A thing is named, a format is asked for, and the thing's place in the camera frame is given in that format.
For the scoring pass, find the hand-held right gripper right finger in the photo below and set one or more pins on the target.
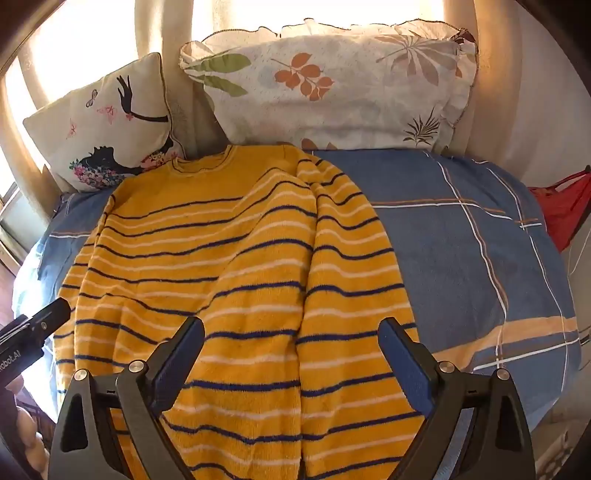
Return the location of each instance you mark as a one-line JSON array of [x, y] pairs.
[[406, 364]]

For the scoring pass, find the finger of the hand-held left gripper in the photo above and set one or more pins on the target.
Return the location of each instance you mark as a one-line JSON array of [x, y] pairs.
[[50, 315]]

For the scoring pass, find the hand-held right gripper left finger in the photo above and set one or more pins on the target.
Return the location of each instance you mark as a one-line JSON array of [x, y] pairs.
[[178, 364]]

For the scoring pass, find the yellow striped towel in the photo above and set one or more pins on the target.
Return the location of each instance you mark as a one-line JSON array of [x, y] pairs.
[[207, 258]]

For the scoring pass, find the blue plaid blanket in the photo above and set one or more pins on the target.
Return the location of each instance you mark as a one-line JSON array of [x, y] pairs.
[[461, 258]]

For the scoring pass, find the cream cushion woman silhouette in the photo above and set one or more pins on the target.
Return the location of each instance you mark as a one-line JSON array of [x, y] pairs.
[[101, 124]]

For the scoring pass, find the red cloth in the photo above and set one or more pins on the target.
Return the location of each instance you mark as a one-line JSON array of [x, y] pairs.
[[554, 207]]

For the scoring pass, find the leaf print pillow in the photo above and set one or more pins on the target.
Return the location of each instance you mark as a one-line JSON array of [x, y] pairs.
[[346, 92]]

